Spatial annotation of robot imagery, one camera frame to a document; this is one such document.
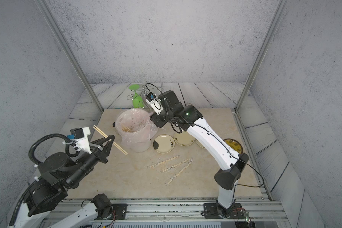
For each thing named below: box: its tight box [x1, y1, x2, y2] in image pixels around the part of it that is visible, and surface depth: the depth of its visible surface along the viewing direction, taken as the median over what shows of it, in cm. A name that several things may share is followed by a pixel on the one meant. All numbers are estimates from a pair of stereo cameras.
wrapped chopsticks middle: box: [160, 158, 193, 173], surface depth 91 cm
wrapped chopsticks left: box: [146, 155, 181, 169], surface depth 93 cm
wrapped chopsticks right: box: [164, 158, 194, 186], surface depth 88 cm
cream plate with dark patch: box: [152, 133, 176, 154], surface depth 101 cm
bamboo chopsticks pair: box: [92, 124, 128, 156], surface depth 58 cm
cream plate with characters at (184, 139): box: [173, 130, 196, 147], surface depth 101 cm
